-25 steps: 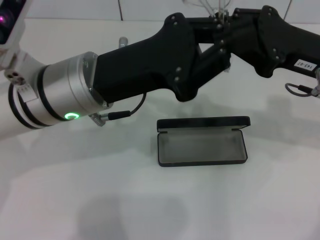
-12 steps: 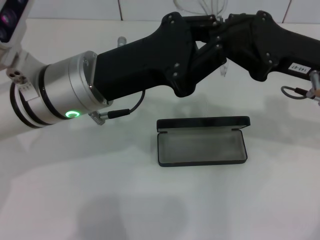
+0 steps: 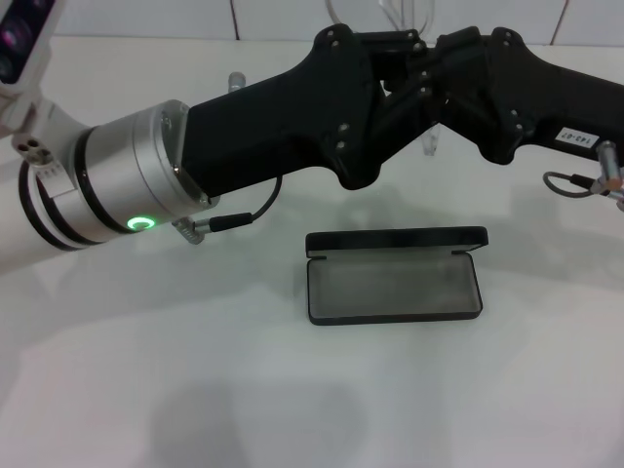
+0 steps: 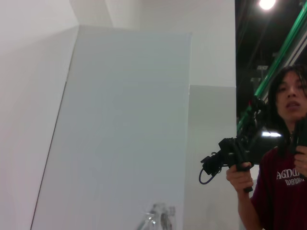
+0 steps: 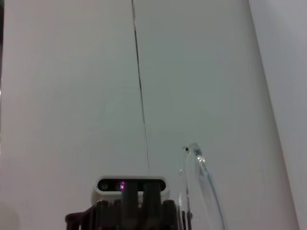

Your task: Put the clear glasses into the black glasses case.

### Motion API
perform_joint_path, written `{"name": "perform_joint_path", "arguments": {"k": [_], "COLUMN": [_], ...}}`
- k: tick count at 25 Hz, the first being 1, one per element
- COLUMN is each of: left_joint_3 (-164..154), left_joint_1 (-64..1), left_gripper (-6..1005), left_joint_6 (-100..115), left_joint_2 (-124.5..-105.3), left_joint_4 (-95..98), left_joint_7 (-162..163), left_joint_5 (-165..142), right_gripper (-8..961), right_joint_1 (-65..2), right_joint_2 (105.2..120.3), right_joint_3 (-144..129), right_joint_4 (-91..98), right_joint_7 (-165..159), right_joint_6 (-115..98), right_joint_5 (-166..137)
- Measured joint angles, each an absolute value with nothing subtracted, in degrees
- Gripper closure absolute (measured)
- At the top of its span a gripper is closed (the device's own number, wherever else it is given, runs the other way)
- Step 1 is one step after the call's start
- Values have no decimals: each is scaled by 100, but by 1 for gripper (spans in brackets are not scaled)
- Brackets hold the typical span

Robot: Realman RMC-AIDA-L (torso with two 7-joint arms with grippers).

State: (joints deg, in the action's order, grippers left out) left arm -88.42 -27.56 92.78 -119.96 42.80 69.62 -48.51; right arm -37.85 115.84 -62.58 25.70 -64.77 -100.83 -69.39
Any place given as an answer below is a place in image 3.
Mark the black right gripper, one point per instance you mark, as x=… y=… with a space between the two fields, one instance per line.
x=536 y=107

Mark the black glasses case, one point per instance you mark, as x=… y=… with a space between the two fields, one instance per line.
x=390 y=287

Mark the clear plastic glasses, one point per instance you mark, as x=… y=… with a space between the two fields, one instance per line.
x=431 y=141

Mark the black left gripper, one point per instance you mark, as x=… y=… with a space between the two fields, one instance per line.
x=273 y=127

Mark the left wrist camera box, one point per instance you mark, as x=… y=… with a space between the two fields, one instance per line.
x=19 y=44

